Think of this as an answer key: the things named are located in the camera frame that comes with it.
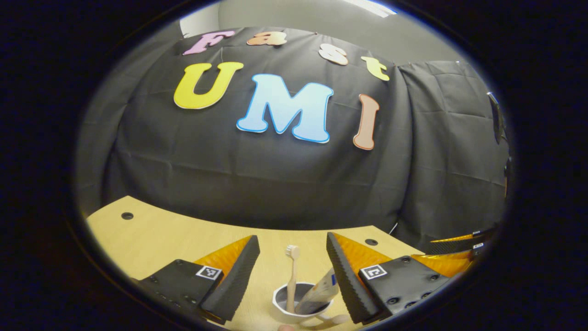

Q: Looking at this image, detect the black backdrop cloth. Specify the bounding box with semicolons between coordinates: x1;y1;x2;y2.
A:
76;21;510;252

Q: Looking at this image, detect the white toothpaste tube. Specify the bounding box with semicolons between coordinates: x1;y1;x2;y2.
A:
295;268;339;315

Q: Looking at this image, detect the beige toothbrush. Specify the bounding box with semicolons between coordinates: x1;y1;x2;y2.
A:
285;245;300;314

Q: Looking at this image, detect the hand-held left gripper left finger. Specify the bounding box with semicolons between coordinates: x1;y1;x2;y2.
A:
133;235;260;325

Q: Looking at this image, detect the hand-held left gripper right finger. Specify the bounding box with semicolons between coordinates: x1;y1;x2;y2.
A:
326;232;453;325

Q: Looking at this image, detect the white cup with wooden handle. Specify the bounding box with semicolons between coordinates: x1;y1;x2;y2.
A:
272;282;350;328

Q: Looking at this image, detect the long ceiling light panel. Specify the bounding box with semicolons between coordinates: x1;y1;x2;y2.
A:
342;0;398;18

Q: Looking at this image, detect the wooden desktop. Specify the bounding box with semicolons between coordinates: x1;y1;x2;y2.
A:
86;195;474;331

